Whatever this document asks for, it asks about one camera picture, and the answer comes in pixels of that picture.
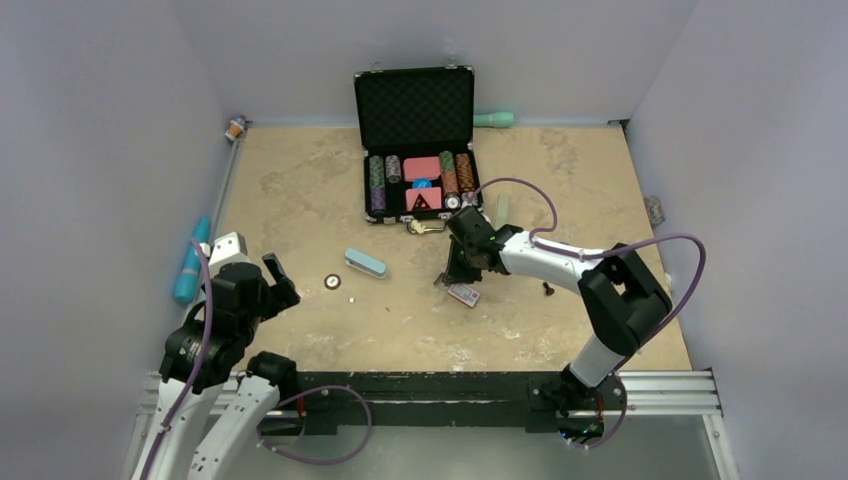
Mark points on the light blue stapler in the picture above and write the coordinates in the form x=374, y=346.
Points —
x=365, y=263

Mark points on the red white staple box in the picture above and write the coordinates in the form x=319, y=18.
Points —
x=463, y=293

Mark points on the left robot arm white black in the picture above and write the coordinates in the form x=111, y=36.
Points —
x=199, y=357

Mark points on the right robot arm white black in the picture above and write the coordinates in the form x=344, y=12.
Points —
x=624, y=301

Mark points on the poker chip near left gripper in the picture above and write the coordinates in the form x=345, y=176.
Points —
x=332, y=281

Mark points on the blue cylinder tool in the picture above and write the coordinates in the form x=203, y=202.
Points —
x=186, y=284

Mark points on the small orange bottle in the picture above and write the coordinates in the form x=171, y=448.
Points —
x=238, y=125

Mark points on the black poker chip case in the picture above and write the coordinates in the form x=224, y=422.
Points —
x=412, y=113

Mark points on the mint green flashlight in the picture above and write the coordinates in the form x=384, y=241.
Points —
x=499, y=120

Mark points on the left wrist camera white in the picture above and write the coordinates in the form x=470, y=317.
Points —
x=227, y=249

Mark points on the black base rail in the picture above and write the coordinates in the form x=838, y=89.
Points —
x=535, y=401

